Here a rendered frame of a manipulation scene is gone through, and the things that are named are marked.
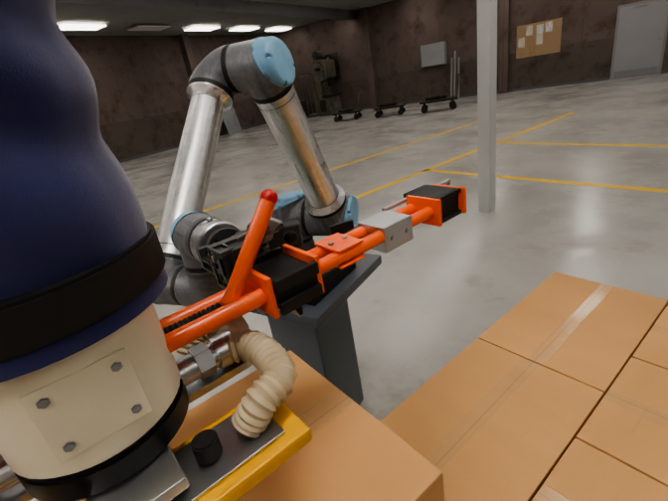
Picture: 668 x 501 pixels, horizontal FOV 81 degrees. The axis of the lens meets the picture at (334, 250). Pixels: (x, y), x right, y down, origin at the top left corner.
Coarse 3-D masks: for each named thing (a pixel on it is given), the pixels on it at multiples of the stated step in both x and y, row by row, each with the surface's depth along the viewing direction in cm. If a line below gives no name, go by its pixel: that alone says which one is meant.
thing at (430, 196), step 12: (420, 192) 73; (432, 192) 72; (444, 192) 71; (456, 192) 71; (408, 204) 73; (420, 204) 71; (432, 204) 68; (444, 204) 71; (456, 204) 73; (444, 216) 71
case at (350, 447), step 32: (288, 352) 83; (320, 384) 72; (192, 416) 70; (320, 416) 65; (352, 416) 64; (320, 448) 60; (352, 448) 59; (384, 448) 58; (288, 480) 56; (320, 480) 55; (352, 480) 54; (384, 480) 53; (416, 480) 53
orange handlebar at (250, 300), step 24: (432, 216) 69; (336, 240) 60; (360, 240) 59; (384, 240) 62; (336, 264) 57; (192, 312) 48; (216, 312) 47; (240, 312) 48; (168, 336) 43; (192, 336) 44
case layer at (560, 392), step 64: (512, 320) 144; (576, 320) 139; (640, 320) 134; (448, 384) 121; (512, 384) 117; (576, 384) 113; (640, 384) 110; (448, 448) 101; (512, 448) 98; (576, 448) 96; (640, 448) 93
